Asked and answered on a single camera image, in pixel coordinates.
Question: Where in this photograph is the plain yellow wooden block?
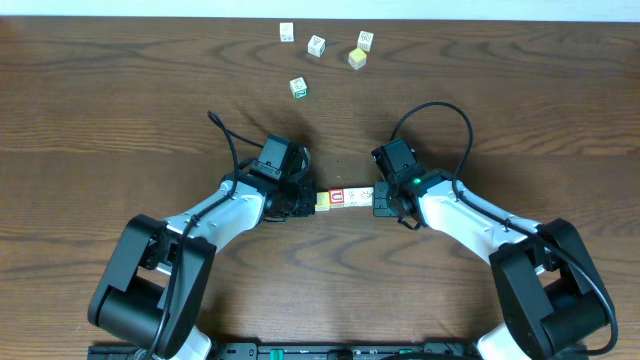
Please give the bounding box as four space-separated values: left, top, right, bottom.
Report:
315 192 330 212

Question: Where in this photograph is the red letter wooden block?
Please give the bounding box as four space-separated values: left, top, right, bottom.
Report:
328 189 345 209

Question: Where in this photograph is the white block blue edge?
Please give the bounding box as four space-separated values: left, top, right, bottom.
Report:
343 188 361 207

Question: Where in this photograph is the white block red bug drawing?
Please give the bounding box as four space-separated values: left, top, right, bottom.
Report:
357 187 374 206

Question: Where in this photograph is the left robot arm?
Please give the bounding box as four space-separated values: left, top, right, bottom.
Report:
87 165 316 359

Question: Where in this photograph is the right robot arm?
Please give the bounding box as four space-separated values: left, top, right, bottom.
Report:
374 160 619 359

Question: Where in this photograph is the green letter wooden block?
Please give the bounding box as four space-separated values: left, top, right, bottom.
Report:
289 77 309 99

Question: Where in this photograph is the yellow top wooden block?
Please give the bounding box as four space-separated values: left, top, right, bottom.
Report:
348 48 368 70

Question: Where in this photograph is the white block black drawing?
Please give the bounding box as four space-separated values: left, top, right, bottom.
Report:
307 35 326 57

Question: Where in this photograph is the white block top right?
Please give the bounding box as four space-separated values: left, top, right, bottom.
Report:
357 31 374 52

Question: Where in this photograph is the white block top left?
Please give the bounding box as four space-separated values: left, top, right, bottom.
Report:
279 22 295 42

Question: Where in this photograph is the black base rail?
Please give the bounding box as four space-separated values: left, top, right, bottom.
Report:
87 340 590 360

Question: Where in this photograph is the right black cable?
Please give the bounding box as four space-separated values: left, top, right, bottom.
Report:
388 101 620 356

